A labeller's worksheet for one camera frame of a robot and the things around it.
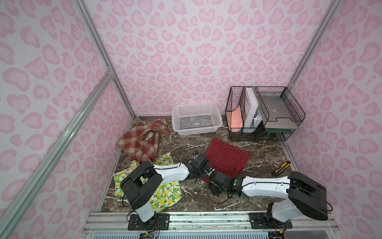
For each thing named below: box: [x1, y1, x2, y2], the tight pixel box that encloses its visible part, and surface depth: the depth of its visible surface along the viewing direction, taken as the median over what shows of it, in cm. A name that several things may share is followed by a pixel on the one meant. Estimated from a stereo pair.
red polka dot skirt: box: [202, 137, 253, 184], surface depth 96 cm
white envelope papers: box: [253, 114, 263, 128], surface depth 97 cm
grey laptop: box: [261, 95, 302, 130], surface depth 95 cm
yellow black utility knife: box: [274, 160, 291, 175], surface depth 92 cm
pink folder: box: [230, 105, 243, 129], surface depth 116 cm
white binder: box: [244, 87, 259, 128], surface depth 98 cm
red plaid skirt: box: [117, 118, 170, 161], surface depth 103 cm
